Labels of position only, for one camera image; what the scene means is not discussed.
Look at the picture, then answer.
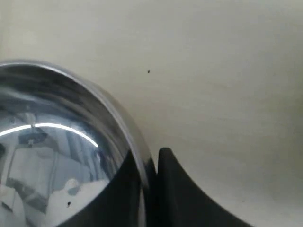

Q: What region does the stainless steel bowl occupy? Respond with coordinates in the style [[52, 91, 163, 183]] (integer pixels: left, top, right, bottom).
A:
[[0, 61, 152, 227]]

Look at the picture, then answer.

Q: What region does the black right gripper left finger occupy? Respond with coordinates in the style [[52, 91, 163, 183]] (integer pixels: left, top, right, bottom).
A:
[[61, 152, 156, 227]]

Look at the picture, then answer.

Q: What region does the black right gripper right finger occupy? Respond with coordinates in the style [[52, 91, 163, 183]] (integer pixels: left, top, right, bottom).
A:
[[157, 148, 249, 227]]

